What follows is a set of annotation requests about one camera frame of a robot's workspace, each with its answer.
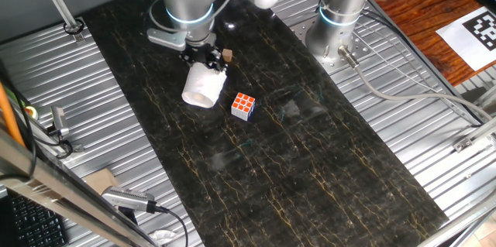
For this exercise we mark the aluminium frame bar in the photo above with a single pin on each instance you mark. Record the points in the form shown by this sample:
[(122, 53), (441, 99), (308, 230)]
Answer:
[(465, 220), (46, 185)]

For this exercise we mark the aluminium camera pole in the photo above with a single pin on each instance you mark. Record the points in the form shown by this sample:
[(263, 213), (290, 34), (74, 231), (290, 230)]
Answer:
[(58, 1)]

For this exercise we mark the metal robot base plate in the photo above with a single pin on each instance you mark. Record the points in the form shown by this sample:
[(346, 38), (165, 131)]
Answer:
[(366, 45)]

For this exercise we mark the small wooden cube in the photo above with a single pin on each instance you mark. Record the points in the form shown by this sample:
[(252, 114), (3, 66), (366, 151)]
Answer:
[(228, 55)]

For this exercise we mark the white fiducial tag sheet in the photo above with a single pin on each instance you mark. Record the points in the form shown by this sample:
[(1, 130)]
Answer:
[(453, 36)]

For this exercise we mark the black keyboard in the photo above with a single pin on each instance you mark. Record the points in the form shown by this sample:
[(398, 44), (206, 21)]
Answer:
[(35, 224)]

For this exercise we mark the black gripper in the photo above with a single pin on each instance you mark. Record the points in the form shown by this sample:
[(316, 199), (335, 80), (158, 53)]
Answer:
[(203, 53)]

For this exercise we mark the black marble mat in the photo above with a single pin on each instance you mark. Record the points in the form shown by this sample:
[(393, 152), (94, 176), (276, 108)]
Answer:
[(271, 162)]

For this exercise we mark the aluminium corner bracket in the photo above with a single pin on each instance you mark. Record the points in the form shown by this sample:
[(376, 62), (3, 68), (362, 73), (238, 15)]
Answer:
[(478, 134)]

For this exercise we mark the yellow red round button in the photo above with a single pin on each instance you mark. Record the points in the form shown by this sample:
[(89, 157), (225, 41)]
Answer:
[(32, 112)]

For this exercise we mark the orange white puzzle cube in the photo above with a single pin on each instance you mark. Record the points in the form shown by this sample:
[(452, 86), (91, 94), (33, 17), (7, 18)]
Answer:
[(243, 106)]

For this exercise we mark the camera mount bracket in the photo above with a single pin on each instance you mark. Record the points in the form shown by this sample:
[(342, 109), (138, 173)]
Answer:
[(77, 148)]

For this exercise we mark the crumpled white tissue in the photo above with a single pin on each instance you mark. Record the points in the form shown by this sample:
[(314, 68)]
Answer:
[(162, 235)]

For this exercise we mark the white cup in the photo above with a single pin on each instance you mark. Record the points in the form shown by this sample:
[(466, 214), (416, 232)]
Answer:
[(203, 86)]

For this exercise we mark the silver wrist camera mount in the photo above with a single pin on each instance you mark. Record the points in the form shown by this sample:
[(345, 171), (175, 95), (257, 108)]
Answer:
[(166, 38)]

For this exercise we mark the large silver camera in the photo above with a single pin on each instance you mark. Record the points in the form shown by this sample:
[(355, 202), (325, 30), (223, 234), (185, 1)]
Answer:
[(128, 198)]

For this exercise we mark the orange pole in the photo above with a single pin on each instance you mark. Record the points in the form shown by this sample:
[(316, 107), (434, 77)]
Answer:
[(7, 111)]

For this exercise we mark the brown wooden desk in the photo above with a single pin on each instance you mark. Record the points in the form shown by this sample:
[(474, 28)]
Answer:
[(418, 14)]

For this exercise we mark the small silver camera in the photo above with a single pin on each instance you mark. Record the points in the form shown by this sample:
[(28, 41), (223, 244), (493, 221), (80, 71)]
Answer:
[(58, 120)]

